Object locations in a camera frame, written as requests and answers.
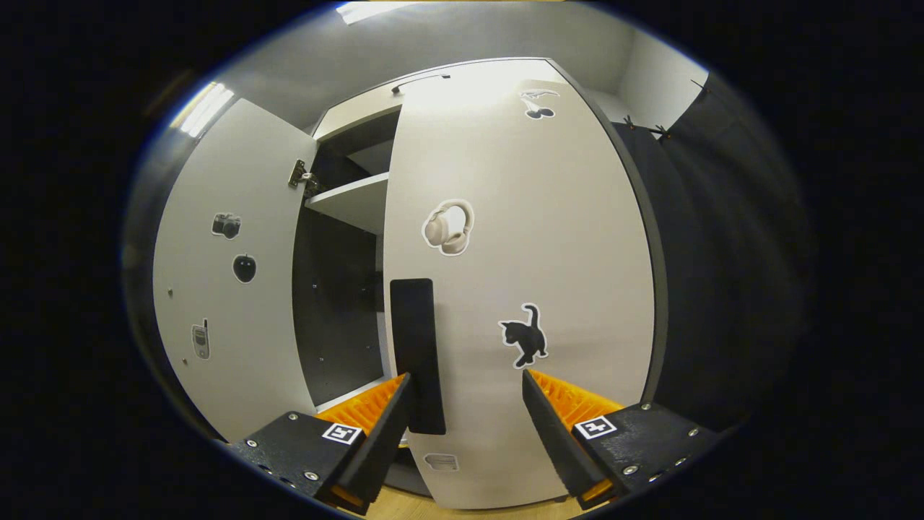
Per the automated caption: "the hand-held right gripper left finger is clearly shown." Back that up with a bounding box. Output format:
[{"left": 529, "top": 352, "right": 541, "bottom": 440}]
[{"left": 230, "top": 372, "right": 414, "bottom": 515}]

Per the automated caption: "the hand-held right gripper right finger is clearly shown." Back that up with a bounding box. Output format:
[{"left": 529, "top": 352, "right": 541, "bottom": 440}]
[{"left": 521, "top": 368, "right": 723, "bottom": 511}]

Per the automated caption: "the white shoe cabinet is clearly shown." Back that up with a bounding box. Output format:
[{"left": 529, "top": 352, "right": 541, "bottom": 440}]
[{"left": 291, "top": 56, "right": 669, "bottom": 499}]

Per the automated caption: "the white shoe cabinet door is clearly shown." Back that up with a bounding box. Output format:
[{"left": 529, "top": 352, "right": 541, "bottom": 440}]
[
  {"left": 383, "top": 79, "right": 656, "bottom": 510},
  {"left": 152, "top": 97, "right": 320, "bottom": 443}
]

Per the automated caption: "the white cabinet shelf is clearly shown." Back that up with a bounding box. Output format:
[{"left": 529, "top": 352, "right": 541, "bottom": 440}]
[
  {"left": 314, "top": 376, "right": 394, "bottom": 414},
  {"left": 305, "top": 172, "right": 391, "bottom": 235}
]

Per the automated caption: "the white cabinet drawer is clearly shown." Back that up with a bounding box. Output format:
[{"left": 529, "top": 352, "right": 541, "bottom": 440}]
[{"left": 312, "top": 58, "right": 578, "bottom": 142}]

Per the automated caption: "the black backdrop cloth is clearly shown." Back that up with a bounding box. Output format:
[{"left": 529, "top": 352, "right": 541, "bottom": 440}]
[{"left": 614, "top": 72, "right": 813, "bottom": 434}]

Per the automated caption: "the ceiling light strip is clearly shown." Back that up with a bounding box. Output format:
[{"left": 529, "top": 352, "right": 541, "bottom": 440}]
[{"left": 170, "top": 81, "right": 236, "bottom": 138}]

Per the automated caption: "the ceiling light panel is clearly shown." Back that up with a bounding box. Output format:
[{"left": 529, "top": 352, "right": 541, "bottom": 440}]
[{"left": 336, "top": 0, "right": 434, "bottom": 26}]

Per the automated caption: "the black drawer handle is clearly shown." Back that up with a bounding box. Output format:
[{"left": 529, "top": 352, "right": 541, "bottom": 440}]
[{"left": 391, "top": 73, "right": 452, "bottom": 94}]

